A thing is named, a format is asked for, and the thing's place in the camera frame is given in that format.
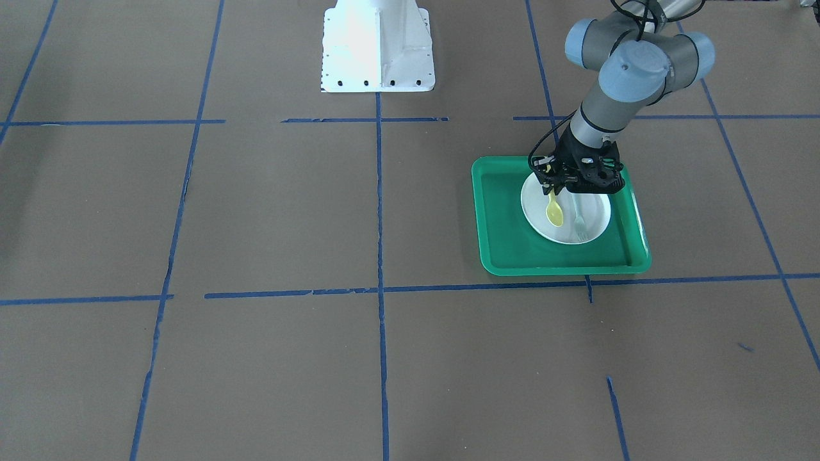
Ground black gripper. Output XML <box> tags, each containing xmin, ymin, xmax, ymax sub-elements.
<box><xmin>555</xmin><ymin>137</ymin><xmax>626</xmax><ymax>195</ymax></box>

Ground yellow plastic spoon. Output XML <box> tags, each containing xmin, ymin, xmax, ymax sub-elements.
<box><xmin>545</xmin><ymin>188</ymin><xmax>564</xmax><ymax>228</ymax></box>

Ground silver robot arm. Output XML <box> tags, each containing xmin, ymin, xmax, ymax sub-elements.
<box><xmin>541</xmin><ymin>1</ymin><xmax>716</xmax><ymax>195</ymax></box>

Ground white round plate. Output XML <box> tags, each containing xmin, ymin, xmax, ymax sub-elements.
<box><xmin>520</xmin><ymin>173</ymin><xmax>612</xmax><ymax>245</ymax></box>

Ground pale green plastic fork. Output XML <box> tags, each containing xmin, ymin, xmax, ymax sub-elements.
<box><xmin>570</xmin><ymin>195</ymin><xmax>588</xmax><ymax>244</ymax></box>

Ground green plastic tray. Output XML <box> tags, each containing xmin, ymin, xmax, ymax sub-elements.
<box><xmin>471</xmin><ymin>156</ymin><xmax>652</xmax><ymax>277</ymax></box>

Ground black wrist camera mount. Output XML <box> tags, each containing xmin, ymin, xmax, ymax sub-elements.
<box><xmin>527</xmin><ymin>154</ymin><xmax>566</xmax><ymax>196</ymax></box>

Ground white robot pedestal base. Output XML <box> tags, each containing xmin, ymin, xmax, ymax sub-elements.
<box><xmin>320</xmin><ymin>1</ymin><xmax>436</xmax><ymax>93</ymax></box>

